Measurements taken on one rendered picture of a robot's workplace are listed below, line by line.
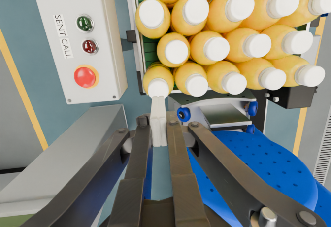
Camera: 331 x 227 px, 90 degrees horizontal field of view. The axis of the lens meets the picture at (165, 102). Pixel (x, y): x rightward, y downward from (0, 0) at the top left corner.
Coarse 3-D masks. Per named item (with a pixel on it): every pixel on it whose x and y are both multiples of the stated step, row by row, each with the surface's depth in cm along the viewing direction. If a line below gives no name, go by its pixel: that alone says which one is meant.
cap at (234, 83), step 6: (228, 78) 31; (234, 78) 30; (240, 78) 30; (228, 84) 31; (234, 84) 31; (240, 84) 31; (246, 84) 31; (228, 90) 31; (234, 90) 31; (240, 90) 31
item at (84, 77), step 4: (80, 68) 28; (84, 68) 28; (88, 68) 28; (76, 72) 28; (80, 72) 28; (84, 72) 28; (88, 72) 28; (92, 72) 29; (76, 76) 29; (80, 76) 29; (84, 76) 29; (88, 76) 29; (92, 76) 29; (76, 80) 29; (80, 80) 29; (84, 80) 29; (88, 80) 29; (92, 80) 29; (80, 84) 29; (84, 84) 29; (88, 84) 29; (92, 84) 29
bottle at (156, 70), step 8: (152, 64) 43; (160, 64) 40; (152, 72) 34; (160, 72) 33; (168, 72) 35; (144, 80) 34; (152, 80) 32; (168, 80) 33; (144, 88) 35; (168, 88) 33
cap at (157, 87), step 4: (156, 80) 30; (160, 80) 30; (152, 84) 30; (156, 84) 30; (160, 84) 30; (164, 84) 30; (148, 88) 30; (152, 88) 30; (156, 88) 30; (160, 88) 30; (164, 88) 30; (148, 92) 31; (152, 92) 31; (156, 92) 31; (160, 92) 31; (164, 92) 31; (168, 92) 31; (152, 96) 31; (164, 96) 31
